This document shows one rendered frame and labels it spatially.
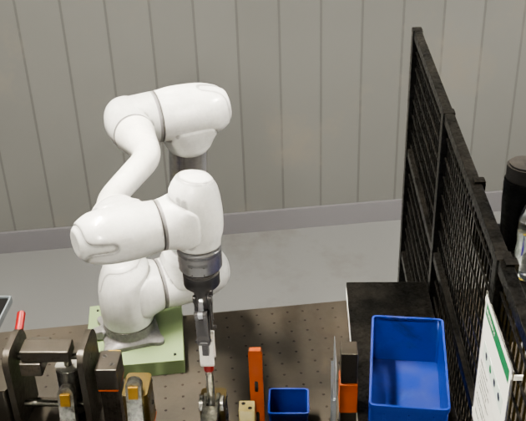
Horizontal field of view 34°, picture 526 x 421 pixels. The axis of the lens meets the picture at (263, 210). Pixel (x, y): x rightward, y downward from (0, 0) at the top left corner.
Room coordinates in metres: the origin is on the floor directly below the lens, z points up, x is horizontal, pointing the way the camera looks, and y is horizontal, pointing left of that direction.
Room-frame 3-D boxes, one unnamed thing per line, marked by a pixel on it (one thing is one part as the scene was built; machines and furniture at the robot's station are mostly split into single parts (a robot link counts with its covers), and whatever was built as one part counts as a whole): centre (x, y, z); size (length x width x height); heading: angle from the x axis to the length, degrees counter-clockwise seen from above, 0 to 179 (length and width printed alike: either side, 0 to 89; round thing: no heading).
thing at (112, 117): (1.97, 0.33, 1.51); 0.18 x 0.14 x 0.13; 22
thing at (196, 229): (1.44, 0.14, 1.55); 0.13 x 0.11 x 0.16; 111
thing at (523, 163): (1.48, -0.52, 1.52); 0.07 x 0.07 x 0.18
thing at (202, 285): (1.44, 0.13, 1.37); 0.08 x 0.07 x 0.09; 177
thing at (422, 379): (1.44, -0.30, 1.10); 0.30 x 0.17 x 0.13; 171
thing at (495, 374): (1.16, -0.41, 1.30); 0.23 x 0.02 x 0.31; 177
